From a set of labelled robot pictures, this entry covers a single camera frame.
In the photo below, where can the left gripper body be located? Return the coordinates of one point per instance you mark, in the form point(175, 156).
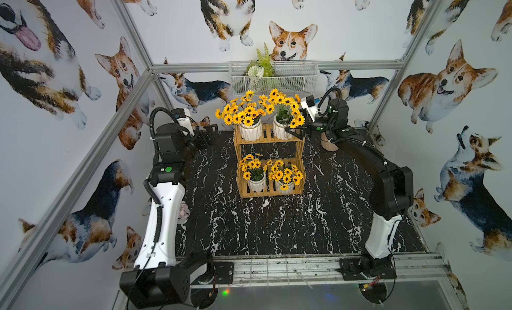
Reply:
point(206, 136)

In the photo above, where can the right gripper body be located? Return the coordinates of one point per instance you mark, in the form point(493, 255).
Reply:
point(318, 127)

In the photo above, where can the sunflower pot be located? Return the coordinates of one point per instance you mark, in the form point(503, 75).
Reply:
point(286, 177)
point(247, 113)
point(254, 172)
point(287, 113)

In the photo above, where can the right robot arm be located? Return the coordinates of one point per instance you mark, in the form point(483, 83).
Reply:
point(392, 193)

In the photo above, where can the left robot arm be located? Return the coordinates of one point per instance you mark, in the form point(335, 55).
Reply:
point(165, 185)

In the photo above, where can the wooden two-tier plant shelf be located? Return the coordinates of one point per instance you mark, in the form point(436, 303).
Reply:
point(269, 188)

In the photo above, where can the pink hydrangea flower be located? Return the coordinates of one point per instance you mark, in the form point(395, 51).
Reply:
point(184, 213)

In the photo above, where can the green fern white flower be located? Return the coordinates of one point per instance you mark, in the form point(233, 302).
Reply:
point(262, 66)

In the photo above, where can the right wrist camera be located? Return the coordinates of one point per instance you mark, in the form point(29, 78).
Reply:
point(309, 107)

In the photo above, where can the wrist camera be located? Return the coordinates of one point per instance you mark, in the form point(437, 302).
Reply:
point(309, 107)
point(182, 116)

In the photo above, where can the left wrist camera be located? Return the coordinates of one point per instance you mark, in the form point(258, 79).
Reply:
point(182, 116)

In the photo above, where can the white wire mesh basket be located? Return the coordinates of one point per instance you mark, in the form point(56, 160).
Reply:
point(289, 77)

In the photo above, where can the aluminium front rail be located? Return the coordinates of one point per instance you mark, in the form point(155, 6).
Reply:
point(273, 271)

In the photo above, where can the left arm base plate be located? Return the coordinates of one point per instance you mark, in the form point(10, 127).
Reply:
point(223, 273)

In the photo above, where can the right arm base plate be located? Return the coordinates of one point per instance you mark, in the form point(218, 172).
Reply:
point(365, 268)

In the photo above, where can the aluminium cage frame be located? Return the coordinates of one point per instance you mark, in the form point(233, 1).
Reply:
point(51, 164)

